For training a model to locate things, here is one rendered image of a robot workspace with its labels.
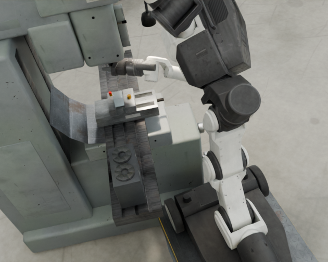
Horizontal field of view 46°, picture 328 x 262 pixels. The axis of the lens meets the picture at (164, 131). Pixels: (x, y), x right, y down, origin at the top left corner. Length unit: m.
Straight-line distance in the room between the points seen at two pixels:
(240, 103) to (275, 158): 1.81
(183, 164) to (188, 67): 1.10
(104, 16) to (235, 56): 0.62
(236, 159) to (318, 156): 1.51
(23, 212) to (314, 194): 1.97
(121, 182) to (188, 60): 0.61
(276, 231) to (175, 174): 0.77
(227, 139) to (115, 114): 0.74
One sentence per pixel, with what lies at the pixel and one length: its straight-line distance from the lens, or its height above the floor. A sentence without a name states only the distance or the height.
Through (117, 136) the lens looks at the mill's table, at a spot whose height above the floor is 0.91.
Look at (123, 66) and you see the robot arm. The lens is 1.97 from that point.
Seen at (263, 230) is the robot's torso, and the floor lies 0.72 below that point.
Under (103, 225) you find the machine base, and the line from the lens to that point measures 2.68.
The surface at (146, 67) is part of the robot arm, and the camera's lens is 1.90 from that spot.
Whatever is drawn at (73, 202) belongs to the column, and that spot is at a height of 0.42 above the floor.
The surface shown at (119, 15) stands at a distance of 1.86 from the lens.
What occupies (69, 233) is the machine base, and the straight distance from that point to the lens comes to 2.73.
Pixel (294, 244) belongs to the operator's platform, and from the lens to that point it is 2.32.
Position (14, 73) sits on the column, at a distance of 1.80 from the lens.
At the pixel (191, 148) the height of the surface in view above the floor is 0.62.
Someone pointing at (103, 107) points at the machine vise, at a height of 0.98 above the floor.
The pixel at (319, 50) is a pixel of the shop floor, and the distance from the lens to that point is 4.10.
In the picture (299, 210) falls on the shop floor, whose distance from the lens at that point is 2.89.
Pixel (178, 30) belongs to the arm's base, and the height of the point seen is 1.68.
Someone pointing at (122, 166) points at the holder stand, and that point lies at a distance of 1.74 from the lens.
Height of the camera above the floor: 2.48
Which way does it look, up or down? 49 degrees down
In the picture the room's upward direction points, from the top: 10 degrees counter-clockwise
